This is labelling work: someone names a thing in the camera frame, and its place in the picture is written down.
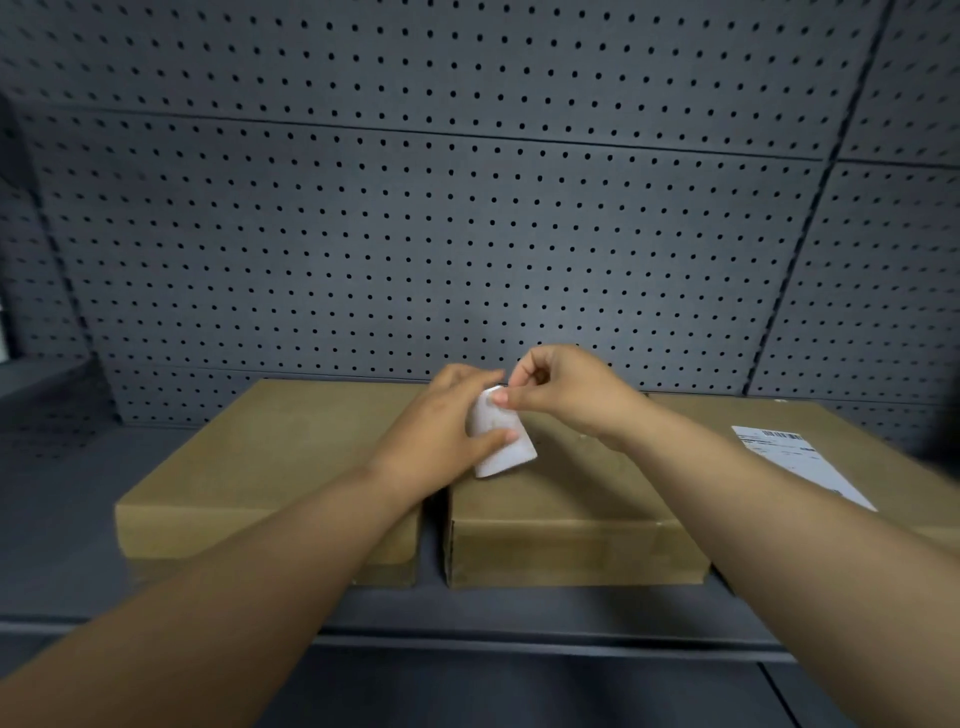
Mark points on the person's left hand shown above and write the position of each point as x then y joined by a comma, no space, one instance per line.
427,450

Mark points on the grey pegboard back panel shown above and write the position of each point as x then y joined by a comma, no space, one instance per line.
450,225

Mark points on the person's left forearm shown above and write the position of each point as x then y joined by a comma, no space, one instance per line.
210,622

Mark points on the white barcode label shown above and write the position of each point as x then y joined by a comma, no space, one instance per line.
787,450
506,454

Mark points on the brown cardboard box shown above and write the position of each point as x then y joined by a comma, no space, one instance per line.
262,450
562,525
885,442

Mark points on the grey metal shelf board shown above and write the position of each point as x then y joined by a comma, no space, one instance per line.
525,694
45,375
60,540

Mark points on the person's right forearm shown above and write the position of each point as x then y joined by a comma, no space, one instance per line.
810,600

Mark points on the person's right hand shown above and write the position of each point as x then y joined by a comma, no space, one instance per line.
570,390

